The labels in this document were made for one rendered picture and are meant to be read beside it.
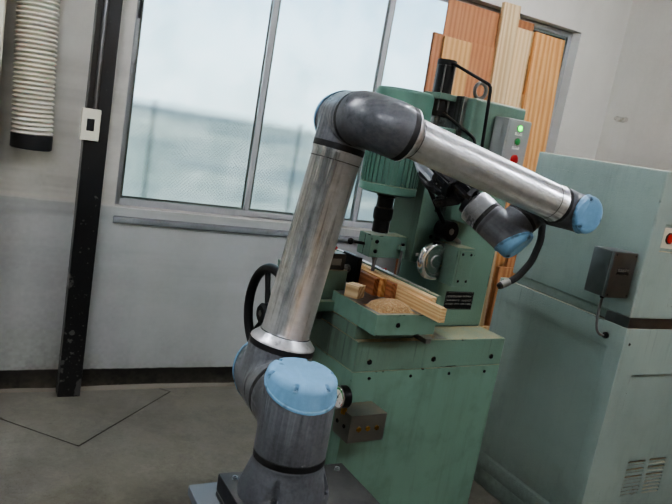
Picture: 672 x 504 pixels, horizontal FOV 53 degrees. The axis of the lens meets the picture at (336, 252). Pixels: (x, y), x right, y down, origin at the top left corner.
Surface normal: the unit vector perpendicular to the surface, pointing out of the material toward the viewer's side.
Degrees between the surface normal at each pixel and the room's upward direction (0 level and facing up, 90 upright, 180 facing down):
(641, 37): 90
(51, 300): 90
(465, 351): 90
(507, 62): 86
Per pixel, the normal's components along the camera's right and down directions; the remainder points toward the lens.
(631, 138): -0.88, -0.07
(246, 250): 0.45, 0.24
